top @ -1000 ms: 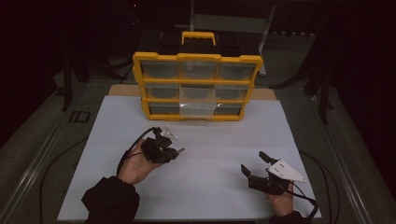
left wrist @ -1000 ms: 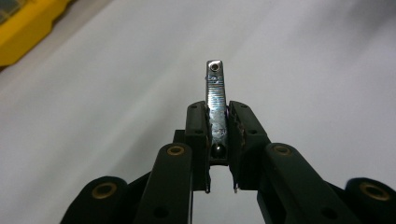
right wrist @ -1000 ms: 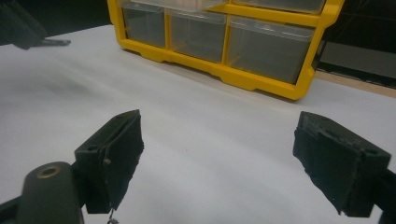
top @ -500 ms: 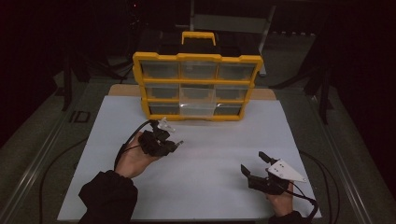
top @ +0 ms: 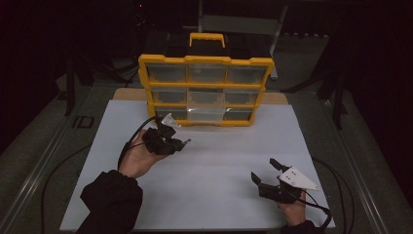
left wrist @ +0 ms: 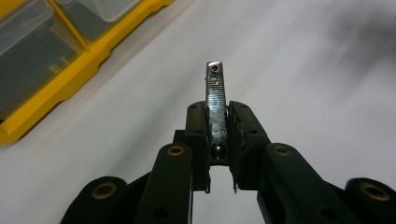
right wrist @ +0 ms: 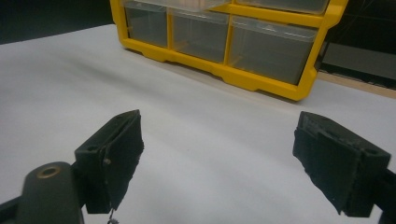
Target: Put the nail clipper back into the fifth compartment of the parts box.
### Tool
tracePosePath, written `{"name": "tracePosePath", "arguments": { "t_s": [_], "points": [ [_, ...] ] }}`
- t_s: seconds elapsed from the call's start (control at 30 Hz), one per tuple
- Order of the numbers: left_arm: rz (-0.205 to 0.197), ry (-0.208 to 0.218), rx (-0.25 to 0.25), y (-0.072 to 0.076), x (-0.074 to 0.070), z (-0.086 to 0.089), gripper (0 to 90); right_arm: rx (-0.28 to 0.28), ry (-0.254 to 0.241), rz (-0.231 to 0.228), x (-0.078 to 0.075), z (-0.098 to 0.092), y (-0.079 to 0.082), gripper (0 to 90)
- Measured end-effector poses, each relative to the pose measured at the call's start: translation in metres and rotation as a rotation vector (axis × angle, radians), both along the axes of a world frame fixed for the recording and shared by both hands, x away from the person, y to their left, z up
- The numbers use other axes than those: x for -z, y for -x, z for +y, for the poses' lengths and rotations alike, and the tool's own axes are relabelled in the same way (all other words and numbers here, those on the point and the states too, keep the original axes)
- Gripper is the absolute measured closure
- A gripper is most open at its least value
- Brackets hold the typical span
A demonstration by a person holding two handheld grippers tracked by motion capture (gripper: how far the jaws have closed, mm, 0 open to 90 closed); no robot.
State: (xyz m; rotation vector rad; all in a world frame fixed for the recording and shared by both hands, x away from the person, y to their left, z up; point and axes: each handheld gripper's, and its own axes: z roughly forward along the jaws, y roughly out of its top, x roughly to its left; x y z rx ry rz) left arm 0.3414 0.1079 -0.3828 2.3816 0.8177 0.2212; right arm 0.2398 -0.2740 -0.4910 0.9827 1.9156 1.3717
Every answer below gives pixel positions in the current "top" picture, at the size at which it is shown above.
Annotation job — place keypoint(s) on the yellow drawer organizer cabinet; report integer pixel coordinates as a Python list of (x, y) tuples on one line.
[(207, 59)]

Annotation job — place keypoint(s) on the white table board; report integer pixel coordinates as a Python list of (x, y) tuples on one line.
[(211, 162)]

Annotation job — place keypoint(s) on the person's right hand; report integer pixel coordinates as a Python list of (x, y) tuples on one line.
[(293, 213)]

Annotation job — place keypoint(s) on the clear plastic drawer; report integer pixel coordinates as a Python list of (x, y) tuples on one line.
[(205, 107)]

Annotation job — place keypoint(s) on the grey metal frame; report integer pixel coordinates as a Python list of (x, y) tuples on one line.
[(240, 24)]

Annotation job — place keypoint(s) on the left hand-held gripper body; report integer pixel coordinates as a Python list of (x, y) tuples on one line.
[(160, 139)]

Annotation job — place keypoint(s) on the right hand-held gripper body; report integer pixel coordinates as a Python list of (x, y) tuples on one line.
[(297, 178)]

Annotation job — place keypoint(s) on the black metal stand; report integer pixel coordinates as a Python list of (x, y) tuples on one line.
[(69, 97), (339, 107)]

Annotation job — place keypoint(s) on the set of clear organizer drawers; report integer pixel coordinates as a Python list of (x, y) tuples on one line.
[(166, 73)]

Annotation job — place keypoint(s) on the aluminium floor rail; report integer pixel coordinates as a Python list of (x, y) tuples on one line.
[(357, 175), (30, 187)]

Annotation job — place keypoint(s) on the person's left hand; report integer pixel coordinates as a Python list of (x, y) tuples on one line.
[(139, 159)]

